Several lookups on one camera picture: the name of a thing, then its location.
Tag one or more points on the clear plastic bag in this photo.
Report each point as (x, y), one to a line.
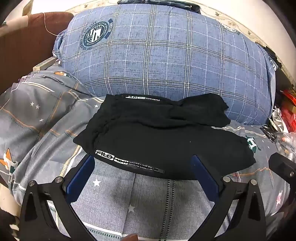
(285, 141)

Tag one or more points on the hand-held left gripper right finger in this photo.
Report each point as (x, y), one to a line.
(205, 178)

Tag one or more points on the wooden bed rail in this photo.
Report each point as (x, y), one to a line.
(44, 63)

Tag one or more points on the dark cloth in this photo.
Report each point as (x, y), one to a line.
(161, 4)

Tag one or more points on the brown headboard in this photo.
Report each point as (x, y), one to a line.
(25, 44)

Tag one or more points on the person's left hand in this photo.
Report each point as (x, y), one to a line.
(131, 237)

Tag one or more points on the blue plaid pillow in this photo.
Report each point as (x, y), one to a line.
(161, 53)

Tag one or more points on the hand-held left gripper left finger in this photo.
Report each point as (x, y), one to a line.
(79, 178)

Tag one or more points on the grey star-print bed sheet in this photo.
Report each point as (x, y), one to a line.
(46, 120)

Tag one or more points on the red package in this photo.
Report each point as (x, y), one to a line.
(289, 104)

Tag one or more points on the black pants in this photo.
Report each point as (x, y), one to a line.
(161, 129)

